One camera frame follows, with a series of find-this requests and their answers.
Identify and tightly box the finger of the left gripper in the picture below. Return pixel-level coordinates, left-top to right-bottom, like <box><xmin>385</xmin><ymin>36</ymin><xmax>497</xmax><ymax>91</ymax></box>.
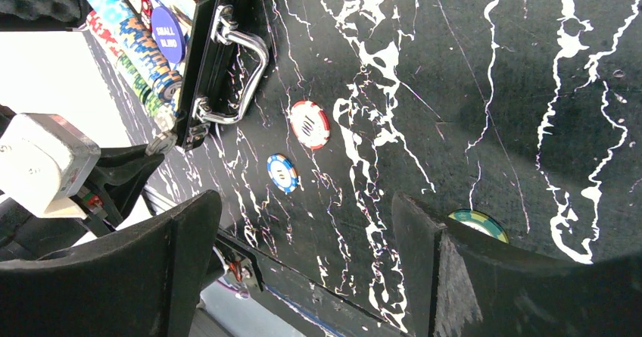
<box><xmin>92</xmin><ymin>146</ymin><xmax>165</xmax><ymax>225</ymax></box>

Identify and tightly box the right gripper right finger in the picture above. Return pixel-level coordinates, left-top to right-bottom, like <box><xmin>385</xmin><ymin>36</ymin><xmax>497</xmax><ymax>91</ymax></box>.
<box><xmin>391</xmin><ymin>192</ymin><xmax>641</xmax><ymax>336</ymax></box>

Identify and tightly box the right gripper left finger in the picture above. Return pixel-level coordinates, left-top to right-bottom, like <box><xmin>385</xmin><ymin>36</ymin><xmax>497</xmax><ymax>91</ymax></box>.
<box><xmin>1</xmin><ymin>190</ymin><xmax>222</xmax><ymax>336</ymax></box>

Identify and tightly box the grey white poker chip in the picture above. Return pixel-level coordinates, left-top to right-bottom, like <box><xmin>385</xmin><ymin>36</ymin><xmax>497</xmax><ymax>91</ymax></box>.
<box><xmin>145</xmin><ymin>130</ymin><xmax>178</xmax><ymax>156</ymax></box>

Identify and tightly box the blue small blind button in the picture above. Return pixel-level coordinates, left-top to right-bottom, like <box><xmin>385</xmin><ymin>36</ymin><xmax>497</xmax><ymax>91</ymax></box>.
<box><xmin>151</xmin><ymin>6</ymin><xmax>186</xmax><ymax>64</ymax></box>

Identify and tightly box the black poker chip case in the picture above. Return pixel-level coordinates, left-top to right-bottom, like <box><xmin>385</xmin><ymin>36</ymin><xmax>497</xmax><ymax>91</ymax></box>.
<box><xmin>0</xmin><ymin>0</ymin><xmax>272</xmax><ymax>152</ymax></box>

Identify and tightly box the green poker chip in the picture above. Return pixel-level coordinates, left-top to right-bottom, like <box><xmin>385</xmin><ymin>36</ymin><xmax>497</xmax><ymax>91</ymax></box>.
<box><xmin>448</xmin><ymin>209</ymin><xmax>509</xmax><ymax>244</ymax></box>

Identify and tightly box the red green chip row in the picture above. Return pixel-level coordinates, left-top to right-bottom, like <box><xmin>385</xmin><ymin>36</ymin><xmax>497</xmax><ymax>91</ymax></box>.
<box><xmin>86</xmin><ymin>11</ymin><xmax>176</xmax><ymax>131</ymax></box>

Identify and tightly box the blue orange chip row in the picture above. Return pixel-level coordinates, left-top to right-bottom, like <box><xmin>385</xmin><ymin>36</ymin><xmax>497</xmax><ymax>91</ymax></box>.
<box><xmin>87</xmin><ymin>0</ymin><xmax>182</xmax><ymax>102</ymax></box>

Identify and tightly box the blue white poker chip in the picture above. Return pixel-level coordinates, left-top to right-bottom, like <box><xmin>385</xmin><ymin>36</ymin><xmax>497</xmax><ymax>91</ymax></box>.
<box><xmin>266</xmin><ymin>154</ymin><xmax>298</xmax><ymax>193</ymax></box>

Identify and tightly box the red white poker chip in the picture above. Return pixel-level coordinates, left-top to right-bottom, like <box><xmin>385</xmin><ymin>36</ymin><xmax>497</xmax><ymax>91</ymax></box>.
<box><xmin>288</xmin><ymin>101</ymin><xmax>330</xmax><ymax>150</ymax></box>

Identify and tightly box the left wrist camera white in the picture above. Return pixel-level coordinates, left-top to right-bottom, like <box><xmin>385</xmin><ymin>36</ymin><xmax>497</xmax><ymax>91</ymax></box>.
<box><xmin>1</xmin><ymin>113</ymin><xmax>101</xmax><ymax>220</ymax></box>

